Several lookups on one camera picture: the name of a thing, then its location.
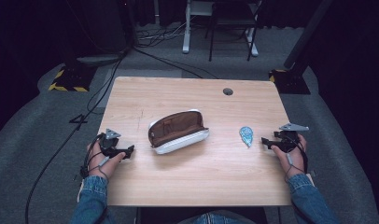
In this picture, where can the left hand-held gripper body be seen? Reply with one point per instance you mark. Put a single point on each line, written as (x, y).
(109, 143)

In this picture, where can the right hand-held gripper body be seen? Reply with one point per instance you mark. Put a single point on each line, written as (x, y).
(287, 140)

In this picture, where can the person's left hand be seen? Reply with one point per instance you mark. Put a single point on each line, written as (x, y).
(105, 163)

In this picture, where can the person's right hand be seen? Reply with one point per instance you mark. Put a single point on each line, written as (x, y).
(291, 163)

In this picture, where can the blue correction tape dispenser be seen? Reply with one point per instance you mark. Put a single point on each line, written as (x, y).
(246, 136)

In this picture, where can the white brown-lined pencil case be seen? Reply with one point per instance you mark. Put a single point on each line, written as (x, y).
(176, 132)

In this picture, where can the black yellow-striped stand base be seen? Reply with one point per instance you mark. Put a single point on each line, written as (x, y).
(73, 78)
(288, 81)

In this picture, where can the person's legs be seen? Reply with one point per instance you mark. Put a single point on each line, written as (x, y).
(217, 218)

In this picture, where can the dark slanted stand pole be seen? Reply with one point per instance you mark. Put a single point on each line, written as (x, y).
(304, 34)

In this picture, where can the black chair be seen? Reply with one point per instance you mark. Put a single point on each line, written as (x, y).
(231, 21)

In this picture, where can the white desk frame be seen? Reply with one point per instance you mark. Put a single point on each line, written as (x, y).
(190, 28)

